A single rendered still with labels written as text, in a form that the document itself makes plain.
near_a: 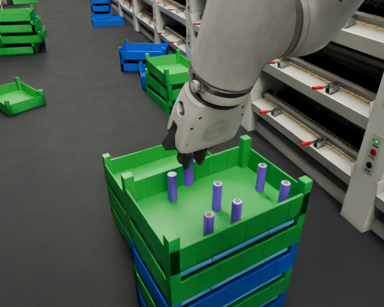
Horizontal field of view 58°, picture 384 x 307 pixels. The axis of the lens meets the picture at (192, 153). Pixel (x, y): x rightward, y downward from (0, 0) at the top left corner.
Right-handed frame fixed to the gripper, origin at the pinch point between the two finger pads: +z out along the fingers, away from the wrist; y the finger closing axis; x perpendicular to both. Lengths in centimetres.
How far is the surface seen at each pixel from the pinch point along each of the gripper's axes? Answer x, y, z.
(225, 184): -0.7, 12.3, 16.8
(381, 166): -10, 60, 21
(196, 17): 119, 83, 67
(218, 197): -5.0, 5.9, 10.8
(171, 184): 1.7, -0.5, 12.7
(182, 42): 134, 88, 97
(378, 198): -16, 60, 29
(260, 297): -23.2, 12.3, 29.4
